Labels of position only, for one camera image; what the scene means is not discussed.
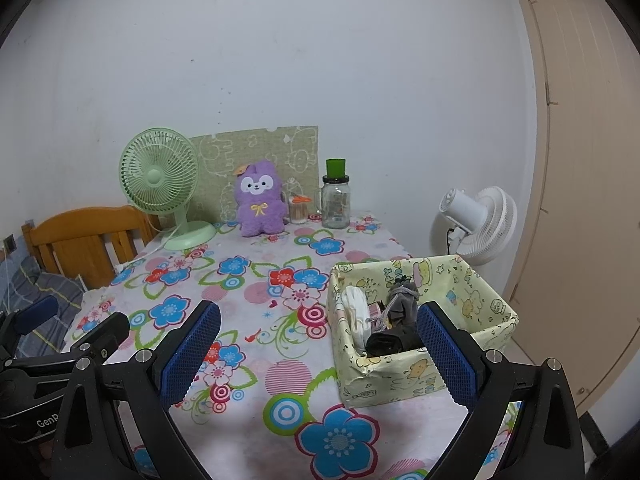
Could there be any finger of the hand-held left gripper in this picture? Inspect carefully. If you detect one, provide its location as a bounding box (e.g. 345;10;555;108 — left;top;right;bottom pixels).
0;295;60;357
62;311;132;365

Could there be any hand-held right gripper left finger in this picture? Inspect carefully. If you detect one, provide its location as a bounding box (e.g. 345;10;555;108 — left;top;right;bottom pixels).
50;300;222;480

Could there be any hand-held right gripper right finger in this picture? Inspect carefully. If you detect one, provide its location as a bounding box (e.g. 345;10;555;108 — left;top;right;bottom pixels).
416;301;586;480

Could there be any yellow cartoon paper box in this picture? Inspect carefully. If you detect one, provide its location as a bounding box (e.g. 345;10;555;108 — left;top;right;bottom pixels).
327;255;519;409

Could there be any black cloth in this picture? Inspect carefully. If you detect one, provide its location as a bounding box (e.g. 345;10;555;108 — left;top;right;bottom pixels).
365;322;426;358

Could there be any grey sock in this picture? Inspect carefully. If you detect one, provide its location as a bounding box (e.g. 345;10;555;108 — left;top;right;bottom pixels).
385;280;421;331

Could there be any white towel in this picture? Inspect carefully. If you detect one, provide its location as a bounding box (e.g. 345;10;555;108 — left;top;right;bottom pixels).
341;286;376;353

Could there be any grey plaid blanket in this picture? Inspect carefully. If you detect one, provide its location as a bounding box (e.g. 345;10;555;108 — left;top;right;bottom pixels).
0;252;88;356

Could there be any white fan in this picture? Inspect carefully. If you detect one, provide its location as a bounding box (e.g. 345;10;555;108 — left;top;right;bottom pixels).
432;186;518;266

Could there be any green desk fan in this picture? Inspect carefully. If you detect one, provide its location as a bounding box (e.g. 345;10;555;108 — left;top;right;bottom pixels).
118;127;217;251

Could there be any purple plush toy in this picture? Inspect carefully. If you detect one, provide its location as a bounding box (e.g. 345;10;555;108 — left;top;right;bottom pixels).
234;159;291;238

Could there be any cotton swab jar orange lid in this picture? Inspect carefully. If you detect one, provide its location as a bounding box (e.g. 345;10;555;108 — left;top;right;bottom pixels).
289;194;312;225

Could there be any glass mug jar green lid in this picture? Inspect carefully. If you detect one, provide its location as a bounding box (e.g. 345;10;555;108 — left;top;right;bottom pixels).
314;158;351;230

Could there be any green patterned board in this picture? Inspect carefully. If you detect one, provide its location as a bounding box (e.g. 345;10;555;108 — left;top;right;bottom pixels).
189;124;321;223

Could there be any beige door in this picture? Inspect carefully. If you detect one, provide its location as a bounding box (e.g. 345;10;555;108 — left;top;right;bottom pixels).
502;0;640;411

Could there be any white fan power cable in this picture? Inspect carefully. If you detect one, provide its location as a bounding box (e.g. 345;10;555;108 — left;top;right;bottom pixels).
115;215;181;268

